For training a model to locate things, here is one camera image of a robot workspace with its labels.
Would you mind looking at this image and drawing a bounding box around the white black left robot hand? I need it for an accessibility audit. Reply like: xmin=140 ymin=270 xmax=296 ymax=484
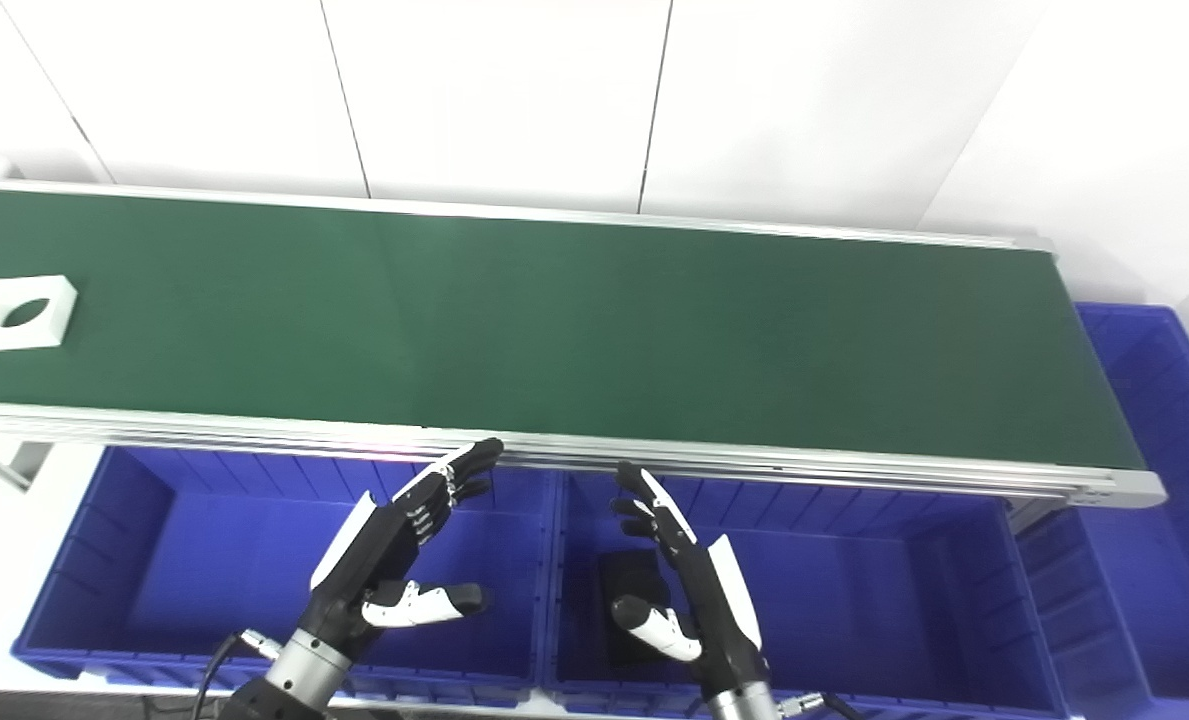
xmin=299 ymin=437 xmax=505 ymax=661

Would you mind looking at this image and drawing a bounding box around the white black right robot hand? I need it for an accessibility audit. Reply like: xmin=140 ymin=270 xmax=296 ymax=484
xmin=609 ymin=460 xmax=770 ymax=696

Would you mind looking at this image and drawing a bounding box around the black block part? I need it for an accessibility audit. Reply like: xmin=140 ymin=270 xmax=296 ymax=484
xmin=599 ymin=550 xmax=690 ymax=669

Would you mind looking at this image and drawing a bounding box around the blue plastic bin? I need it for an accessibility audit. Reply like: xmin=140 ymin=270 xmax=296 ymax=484
xmin=544 ymin=470 xmax=1070 ymax=720
xmin=1014 ymin=303 xmax=1189 ymax=720
xmin=11 ymin=445 xmax=560 ymax=711

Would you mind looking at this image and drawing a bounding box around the green conveyor belt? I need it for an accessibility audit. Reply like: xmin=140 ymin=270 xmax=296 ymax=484
xmin=0 ymin=188 xmax=1147 ymax=471
xmin=0 ymin=178 xmax=1168 ymax=511

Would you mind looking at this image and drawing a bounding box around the aluminium conveyor leg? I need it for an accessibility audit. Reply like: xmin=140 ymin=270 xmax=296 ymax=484
xmin=0 ymin=437 xmax=53 ymax=493

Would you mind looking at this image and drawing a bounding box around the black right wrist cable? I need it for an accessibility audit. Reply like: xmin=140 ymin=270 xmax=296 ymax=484
xmin=779 ymin=692 xmax=860 ymax=720

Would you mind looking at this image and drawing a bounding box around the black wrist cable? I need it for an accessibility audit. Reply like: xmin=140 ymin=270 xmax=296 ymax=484
xmin=192 ymin=630 xmax=285 ymax=720
xmin=779 ymin=692 xmax=860 ymax=720

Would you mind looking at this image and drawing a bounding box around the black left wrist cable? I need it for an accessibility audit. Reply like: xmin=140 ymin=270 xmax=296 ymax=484
xmin=192 ymin=630 xmax=285 ymax=720

